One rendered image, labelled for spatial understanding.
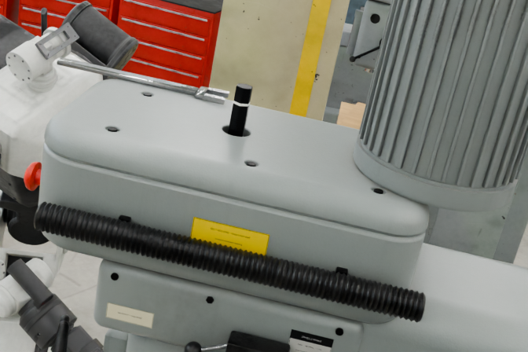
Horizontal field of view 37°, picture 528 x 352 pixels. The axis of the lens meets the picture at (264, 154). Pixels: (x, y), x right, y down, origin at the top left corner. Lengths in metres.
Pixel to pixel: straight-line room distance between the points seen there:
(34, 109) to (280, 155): 0.74
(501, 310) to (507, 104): 0.27
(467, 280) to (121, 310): 0.44
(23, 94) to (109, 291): 0.69
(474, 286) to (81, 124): 0.53
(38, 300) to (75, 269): 2.65
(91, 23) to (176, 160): 0.89
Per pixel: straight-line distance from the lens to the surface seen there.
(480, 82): 0.87
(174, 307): 0.99
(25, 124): 1.56
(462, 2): 0.85
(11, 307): 1.60
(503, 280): 1.10
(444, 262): 1.10
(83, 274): 4.18
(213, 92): 1.12
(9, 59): 1.56
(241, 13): 2.74
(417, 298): 0.90
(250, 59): 2.77
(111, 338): 1.17
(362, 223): 0.89
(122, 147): 0.91
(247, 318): 0.98
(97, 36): 1.75
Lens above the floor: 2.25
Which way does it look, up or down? 22 degrees down
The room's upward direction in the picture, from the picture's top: 11 degrees clockwise
